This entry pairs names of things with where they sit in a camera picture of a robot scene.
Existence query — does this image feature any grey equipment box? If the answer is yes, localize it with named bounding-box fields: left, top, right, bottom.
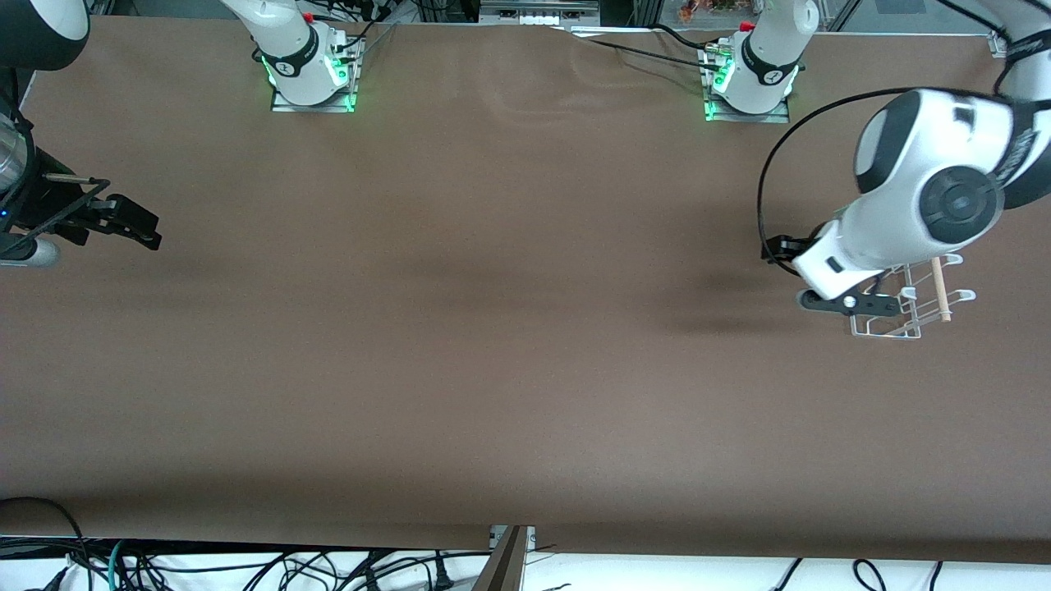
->
left=479, top=0, right=601, bottom=25

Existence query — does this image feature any white wire cup rack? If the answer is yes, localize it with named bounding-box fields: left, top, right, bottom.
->
left=850, top=254, right=978, bottom=340

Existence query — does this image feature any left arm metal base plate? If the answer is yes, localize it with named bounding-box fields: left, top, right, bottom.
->
left=698, top=41, right=793, bottom=124

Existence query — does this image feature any black looped floor cable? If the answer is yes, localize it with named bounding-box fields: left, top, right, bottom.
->
left=0, top=497, right=93, bottom=591

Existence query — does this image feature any black cable across table edge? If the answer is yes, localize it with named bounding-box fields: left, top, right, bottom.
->
left=567, top=23, right=723, bottom=71

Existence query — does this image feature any brown wooden post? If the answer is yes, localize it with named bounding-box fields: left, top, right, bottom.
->
left=472, top=525, right=528, bottom=591

